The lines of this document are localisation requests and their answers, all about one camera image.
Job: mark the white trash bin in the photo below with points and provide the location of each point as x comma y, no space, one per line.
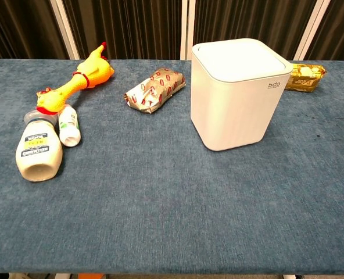
233,110

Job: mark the silver red-printed wrapped package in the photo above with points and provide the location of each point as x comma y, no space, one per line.
156,90

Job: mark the blue table cloth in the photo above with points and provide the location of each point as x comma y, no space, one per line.
160,203

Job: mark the small white green-labelled bottle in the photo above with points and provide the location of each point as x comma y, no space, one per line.
69,128

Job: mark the yellow rubber chicken toy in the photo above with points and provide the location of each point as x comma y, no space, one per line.
87,74

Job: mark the dark pleated curtain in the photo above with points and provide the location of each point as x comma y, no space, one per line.
125,26

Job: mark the white mayonnaise bottle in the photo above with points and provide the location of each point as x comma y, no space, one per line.
38,148

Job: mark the gold foil snack package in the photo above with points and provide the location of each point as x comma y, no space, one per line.
304,78

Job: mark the white vertical frame pole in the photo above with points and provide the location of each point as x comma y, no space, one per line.
187,29

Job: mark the white slanted frame pole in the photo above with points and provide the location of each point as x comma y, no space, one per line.
64,27
311,29

